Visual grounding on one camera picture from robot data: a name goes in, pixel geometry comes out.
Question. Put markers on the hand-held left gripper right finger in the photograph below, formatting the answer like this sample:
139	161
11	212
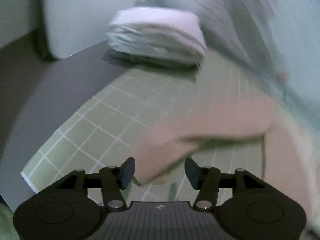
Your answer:
193	176

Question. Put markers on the green grid mat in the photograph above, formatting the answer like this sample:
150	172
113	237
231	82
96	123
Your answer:
100	120

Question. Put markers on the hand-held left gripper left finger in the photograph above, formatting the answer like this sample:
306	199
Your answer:
126	175

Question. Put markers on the carrot print bed sheet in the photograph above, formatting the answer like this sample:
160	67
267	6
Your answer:
287	30

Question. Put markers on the folded white cloth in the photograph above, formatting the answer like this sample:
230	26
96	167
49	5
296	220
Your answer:
155	35

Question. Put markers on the beige garment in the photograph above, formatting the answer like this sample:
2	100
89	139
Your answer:
225	120

